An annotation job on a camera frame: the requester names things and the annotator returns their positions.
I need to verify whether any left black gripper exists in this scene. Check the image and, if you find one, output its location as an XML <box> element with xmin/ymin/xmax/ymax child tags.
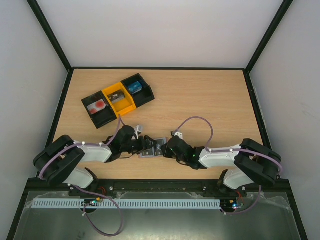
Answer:
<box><xmin>121</xmin><ymin>135</ymin><xmax>158</xmax><ymax>155</ymax></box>

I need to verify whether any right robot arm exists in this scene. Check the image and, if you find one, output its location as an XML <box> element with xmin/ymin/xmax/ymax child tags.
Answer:
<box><xmin>161</xmin><ymin>136</ymin><xmax>283</xmax><ymax>196</ymax></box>

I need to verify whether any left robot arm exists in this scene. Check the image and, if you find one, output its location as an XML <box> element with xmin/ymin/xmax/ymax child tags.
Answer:
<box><xmin>33</xmin><ymin>125</ymin><xmax>157</xmax><ymax>189</ymax></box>

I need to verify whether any black VIP card stack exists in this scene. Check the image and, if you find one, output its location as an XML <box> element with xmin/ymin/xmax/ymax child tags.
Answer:
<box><xmin>107</xmin><ymin>90</ymin><xmax>125</xmax><ymax>104</ymax></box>

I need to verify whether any blue card stack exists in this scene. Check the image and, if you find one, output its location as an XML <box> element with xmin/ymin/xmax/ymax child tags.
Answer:
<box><xmin>125</xmin><ymin>81</ymin><xmax>143</xmax><ymax>95</ymax></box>

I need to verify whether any white red card stack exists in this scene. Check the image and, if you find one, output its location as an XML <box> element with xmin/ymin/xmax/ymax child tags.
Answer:
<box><xmin>87</xmin><ymin>99</ymin><xmax>107</xmax><ymax>115</ymax></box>

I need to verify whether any right black bin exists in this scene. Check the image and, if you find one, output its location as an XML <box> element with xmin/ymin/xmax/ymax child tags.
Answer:
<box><xmin>121</xmin><ymin>73</ymin><xmax>155</xmax><ymax>108</ymax></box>

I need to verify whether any black bin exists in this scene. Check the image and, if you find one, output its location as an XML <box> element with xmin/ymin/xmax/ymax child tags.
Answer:
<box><xmin>121</xmin><ymin>73</ymin><xmax>155</xmax><ymax>108</ymax></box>
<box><xmin>81</xmin><ymin>91</ymin><xmax>117</xmax><ymax>129</ymax></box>

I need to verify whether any left black bin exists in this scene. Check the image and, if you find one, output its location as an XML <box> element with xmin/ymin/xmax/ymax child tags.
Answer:
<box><xmin>81</xmin><ymin>91</ymin><xmax>117</xmax><ymax>129</ymax></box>

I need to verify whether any yellow middle bin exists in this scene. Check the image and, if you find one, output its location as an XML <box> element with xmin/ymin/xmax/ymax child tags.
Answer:
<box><xmin>102</xmin><ymin>82</ymin><xmax>137</xmax><ymax>118</ymax></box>

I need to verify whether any grey metal front plate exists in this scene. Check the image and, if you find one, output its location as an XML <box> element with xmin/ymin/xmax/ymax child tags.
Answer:
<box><xmin>14</xmin><ymin>192</ymin><xmax>300</xmax><ymax>240</ymax></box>

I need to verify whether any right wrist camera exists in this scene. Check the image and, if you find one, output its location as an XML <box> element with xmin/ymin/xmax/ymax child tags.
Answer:
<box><xmin>170</xmin><ymin>131</ymin><xmax>183</xmax><ymax>139</ymax></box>

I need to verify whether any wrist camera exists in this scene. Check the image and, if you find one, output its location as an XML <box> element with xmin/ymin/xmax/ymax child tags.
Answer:
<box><xmin>170</xmin><ymin>131</ymin><xmax>183</xmax><ymax>139</ymax></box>
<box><xmin>133</xmin><ymin>124</ymin><xmax>144</xmax><ymax>140</ymax></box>

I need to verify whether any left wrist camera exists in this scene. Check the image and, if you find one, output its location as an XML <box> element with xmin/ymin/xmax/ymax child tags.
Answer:
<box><xmin>133</xmin><ymin>124</ymin><xmax>144</xmax><ymax>140</ymax></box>

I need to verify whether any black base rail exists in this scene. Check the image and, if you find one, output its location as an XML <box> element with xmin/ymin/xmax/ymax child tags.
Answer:
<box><xmin>23</xmin><ymin>178</ymin><xmax>293</xmax><ymax>200</ymax></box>

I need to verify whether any light blue cable duct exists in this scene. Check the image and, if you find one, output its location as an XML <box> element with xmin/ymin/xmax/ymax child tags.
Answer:
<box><xmin>30</xmin><ymin>198</ymin><xmax>221</xmax><ymax>210</ymax></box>

